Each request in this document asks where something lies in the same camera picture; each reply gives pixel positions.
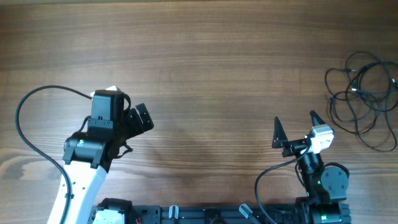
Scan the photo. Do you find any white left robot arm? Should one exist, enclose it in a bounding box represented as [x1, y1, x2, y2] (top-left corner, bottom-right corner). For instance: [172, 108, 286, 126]
[48, 87, 154, 223]

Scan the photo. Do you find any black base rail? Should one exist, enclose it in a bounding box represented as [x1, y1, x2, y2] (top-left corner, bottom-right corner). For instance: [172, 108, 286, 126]
[90, 198, 352, 224]

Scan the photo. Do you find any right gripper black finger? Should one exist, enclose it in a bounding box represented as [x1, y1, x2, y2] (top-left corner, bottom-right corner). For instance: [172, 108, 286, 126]
[310, 110, 326, 126]
[272, 116, 289, 149]

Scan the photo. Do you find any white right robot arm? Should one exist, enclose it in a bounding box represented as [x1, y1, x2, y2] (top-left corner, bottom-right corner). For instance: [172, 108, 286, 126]
[271, 110, 352, 224]

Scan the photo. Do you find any black USB cable long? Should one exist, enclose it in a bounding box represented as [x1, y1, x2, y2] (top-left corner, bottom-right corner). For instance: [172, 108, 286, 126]
[325, 51, 397, 137]

